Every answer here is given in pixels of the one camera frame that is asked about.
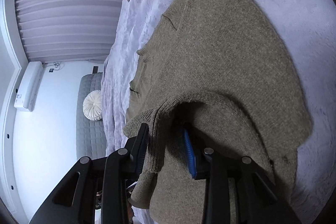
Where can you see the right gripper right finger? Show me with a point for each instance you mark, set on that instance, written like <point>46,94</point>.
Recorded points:
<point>237,190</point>

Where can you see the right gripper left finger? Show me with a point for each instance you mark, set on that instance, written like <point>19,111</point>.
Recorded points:
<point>73,200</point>

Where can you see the olive brown knit sweater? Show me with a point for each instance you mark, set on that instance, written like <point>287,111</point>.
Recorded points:
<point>218,70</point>

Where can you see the round white pleated cushion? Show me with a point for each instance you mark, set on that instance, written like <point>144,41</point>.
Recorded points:
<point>92,106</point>

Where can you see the grey pleated curtain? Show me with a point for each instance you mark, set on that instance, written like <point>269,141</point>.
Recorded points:
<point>67,30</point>

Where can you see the lavender plush bed blanket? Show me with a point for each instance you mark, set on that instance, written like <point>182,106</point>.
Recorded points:
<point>308,30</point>

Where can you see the white wall air conditioner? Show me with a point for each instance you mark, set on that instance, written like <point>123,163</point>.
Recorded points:
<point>28,88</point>

